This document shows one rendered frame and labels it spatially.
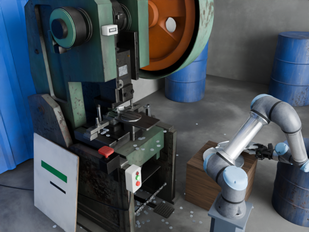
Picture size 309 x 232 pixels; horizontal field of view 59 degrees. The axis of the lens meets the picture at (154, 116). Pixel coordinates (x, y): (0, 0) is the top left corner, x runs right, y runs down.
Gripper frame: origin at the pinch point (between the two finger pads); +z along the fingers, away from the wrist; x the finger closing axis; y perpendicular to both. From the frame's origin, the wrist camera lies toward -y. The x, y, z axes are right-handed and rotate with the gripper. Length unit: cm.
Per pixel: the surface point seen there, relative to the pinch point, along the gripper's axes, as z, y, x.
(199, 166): 17.7, 34.5, 4.3
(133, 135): 27, 77, -33
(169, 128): 26, 49, -28
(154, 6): 30, 41, -105
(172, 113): 149, -61, 7
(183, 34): 12, 38, -86
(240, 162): 0.9, 10.6, 7.6
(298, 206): -32.4, -1.2, 36.4
